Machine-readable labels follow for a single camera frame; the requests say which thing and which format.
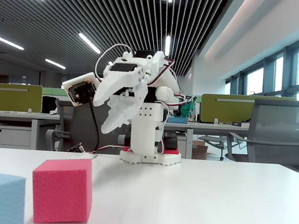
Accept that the red foam cube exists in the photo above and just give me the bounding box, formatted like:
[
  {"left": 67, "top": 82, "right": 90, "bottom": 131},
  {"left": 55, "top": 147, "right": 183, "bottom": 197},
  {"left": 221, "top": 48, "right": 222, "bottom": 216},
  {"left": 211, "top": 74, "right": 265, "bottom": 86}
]
[{"left": 25, "top": 150, "right": 100, "bottom": 224}]

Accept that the dark grey office chair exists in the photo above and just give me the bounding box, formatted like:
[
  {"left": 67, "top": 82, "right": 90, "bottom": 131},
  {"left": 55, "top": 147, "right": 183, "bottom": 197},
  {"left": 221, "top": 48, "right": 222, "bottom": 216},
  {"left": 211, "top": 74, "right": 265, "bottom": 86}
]
[{"left": 44, "top": 97, "right": 136, "bottom": 162}]

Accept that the white looped cable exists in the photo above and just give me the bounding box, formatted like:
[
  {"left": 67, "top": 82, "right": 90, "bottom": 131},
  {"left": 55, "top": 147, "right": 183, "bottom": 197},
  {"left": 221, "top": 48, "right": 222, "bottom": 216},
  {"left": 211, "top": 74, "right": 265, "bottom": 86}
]
[{"left": 93, "top": 41, "right": 137, "bottom": 85}]

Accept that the black bag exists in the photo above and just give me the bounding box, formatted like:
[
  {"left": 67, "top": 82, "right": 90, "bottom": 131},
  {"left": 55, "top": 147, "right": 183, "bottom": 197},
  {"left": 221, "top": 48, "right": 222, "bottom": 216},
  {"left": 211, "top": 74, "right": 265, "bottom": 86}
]
[{"left": 40, "top": 95, "right": 58, "bottom": 116}]

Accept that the red white servo cable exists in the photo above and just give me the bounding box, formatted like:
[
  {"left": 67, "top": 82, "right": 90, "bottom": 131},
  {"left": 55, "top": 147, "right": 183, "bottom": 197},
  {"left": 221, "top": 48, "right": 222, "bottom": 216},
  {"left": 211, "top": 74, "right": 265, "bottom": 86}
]
[{"left": 84, "top": 139, "right": 131, "bottom": 161}]

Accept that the black camera cable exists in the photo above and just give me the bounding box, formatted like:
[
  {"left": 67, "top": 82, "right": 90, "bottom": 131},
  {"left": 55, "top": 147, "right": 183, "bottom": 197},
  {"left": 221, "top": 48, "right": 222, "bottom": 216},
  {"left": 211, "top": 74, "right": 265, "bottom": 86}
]
[{"left": 84, "top": 102, "right": 106, "bottom": 153}]

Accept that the small controller circuit board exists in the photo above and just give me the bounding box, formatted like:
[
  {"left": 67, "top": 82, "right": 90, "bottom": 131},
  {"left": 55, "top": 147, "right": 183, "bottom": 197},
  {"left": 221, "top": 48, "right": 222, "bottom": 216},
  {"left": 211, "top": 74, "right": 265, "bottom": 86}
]
[{"left": 67, "top": 140, "right": 87, "bottom": 154}]

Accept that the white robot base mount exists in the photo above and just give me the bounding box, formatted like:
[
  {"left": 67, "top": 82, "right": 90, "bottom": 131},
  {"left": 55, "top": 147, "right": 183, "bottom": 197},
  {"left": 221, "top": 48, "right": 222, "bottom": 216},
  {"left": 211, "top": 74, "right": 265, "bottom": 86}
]
[{"left": 119, "top": 140, "right": 184, "bottom": 172}]

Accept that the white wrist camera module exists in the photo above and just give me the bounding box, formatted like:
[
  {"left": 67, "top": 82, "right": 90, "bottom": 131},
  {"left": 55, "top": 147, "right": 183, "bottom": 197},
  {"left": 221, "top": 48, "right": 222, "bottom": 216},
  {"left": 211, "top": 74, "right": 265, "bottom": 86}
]
[{"left": 59, "top": 67, "right": 102, "bottom": 110}]

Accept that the green desk partition panel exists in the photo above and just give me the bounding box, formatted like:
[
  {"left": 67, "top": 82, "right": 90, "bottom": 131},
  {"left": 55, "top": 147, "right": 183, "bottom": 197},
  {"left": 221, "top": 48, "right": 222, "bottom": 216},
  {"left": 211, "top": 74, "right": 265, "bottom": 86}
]
[
  {"left": 0, "top": 80, "right": 45, "bottom": 119},
  {"left": 198, "top": 84, "right": 298, "bottom": 136}
]

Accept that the red black arm cable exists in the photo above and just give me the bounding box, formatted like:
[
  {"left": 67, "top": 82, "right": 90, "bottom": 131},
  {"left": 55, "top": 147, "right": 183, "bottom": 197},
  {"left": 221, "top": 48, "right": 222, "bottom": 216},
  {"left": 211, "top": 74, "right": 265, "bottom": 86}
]
[{"left": 149, "top": 57, "right": 176, "bottom": 89}]

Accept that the blue flat box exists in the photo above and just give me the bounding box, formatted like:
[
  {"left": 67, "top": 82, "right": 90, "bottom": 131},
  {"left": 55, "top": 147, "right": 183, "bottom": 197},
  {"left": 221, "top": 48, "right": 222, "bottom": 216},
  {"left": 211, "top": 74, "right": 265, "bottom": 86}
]
[{"left": 166, "top": 114, "right": 190, "bottom": 125}]

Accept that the white office desk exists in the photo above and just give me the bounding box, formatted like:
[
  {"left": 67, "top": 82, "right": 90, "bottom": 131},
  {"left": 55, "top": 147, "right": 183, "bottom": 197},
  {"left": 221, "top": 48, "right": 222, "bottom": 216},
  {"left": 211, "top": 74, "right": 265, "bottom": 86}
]
[
  {"left": 159, "top": 108, "right": 299, "bottom": 176},
  {"left": 0, "top": 105, "right": 62, "bottom": 158}
]

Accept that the white drawer cabinet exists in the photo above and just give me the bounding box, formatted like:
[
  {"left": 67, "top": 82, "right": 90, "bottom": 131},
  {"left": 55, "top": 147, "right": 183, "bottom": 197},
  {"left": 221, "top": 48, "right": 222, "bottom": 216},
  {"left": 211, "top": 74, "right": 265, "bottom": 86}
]
[{"left": 0, "top": 123, "right": 34, "bottom": 153}]

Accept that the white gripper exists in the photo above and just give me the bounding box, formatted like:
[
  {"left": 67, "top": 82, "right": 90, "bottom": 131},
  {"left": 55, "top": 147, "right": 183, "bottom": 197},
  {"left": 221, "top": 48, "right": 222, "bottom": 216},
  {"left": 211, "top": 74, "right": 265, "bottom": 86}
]
[{"left": 89, "top": 50, "right": 154, "bottom": 139}]

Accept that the green plastic gadget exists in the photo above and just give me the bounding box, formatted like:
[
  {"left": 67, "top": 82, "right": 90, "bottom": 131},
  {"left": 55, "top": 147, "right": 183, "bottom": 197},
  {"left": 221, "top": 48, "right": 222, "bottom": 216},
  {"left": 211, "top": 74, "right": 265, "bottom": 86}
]
[{"left": 178, "top": 97, "right": 197, "bottom": 119}]

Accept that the light grey swivel chair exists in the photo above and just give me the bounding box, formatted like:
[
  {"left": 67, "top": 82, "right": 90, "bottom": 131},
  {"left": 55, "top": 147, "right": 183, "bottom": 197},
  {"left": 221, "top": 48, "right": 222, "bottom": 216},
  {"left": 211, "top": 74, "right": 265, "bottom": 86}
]
[{"left": 195, "top": 133, "right": 229, "bottom": 161}]

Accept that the brown cardboard box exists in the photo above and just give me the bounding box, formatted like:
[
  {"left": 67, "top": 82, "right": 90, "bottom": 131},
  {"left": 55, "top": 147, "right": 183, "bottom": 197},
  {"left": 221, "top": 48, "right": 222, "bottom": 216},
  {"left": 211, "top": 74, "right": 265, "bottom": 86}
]
[{"left": 190, "top": 140, "right": 219, "bottom": 163}]

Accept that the grey mesh office chair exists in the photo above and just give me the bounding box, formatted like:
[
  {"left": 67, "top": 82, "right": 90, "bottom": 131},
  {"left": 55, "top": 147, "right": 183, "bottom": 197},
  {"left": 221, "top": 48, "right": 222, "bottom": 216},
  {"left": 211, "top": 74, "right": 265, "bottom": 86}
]
[{"left": 223, "top": 89, "right": 299, "bottom": 173}]

